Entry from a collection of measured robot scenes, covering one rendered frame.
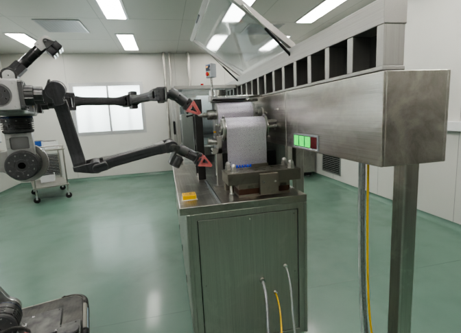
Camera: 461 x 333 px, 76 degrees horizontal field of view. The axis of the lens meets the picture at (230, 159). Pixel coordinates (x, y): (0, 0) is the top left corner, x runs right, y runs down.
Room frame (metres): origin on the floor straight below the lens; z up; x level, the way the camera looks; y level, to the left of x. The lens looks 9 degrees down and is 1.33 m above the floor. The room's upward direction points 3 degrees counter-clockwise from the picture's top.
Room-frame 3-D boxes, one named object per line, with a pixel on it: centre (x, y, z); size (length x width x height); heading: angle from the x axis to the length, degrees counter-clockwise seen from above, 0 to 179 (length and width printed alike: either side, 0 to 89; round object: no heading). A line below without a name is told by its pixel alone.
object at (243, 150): (1.69, -0.10, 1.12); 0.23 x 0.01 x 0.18; 102
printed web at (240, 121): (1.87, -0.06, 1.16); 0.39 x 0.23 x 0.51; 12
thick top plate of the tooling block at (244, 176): (1.58, -0.16, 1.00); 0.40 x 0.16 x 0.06; 102
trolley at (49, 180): (5.28, 3.34, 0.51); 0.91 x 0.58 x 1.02; 36
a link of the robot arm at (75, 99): (1.85, 0.80, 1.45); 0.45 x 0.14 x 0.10; 130
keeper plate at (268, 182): (1.49, -0.20, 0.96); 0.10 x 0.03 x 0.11; 102
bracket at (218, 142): (1.74, 0.08, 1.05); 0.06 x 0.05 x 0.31; 102
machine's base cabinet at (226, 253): (2.65, 0.18, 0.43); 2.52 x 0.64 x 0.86; 12
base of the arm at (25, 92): (1.28, 0.83, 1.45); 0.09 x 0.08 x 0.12; 26
